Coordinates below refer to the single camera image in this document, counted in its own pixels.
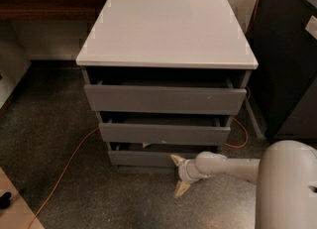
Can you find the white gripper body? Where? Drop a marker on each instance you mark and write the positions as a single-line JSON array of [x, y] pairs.
[[186, 171]]

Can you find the black object on wooden board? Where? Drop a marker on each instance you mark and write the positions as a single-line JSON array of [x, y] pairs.
[[5, 200]]

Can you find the grey drawer cabinet white top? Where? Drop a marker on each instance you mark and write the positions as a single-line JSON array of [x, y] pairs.
[[174, 43]]

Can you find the grey middle drawer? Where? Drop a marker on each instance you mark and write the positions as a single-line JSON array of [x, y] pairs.
[[165, 131]]

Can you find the white wall cabinet at left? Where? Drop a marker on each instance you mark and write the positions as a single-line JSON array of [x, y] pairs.
[[13, 62]]

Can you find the grey top drawer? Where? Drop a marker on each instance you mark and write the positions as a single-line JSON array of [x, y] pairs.
[[164, 99]]

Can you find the grey bottom drawer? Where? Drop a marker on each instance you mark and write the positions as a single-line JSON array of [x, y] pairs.
[[152, 156]]

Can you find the brown snack bag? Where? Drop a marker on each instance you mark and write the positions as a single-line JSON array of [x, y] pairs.
[[146, 144]]

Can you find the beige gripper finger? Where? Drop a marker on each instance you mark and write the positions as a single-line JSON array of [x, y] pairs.
[[177, 160], [181, 188]]

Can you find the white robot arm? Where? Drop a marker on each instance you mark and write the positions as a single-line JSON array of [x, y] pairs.
[[285, 176]]

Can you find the light wooden board corner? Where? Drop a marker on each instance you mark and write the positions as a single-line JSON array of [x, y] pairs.
[[18, 215]]

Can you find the grey drawer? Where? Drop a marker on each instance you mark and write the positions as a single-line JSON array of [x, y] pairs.
[[165, 131], [152, 156], [164, 99]]

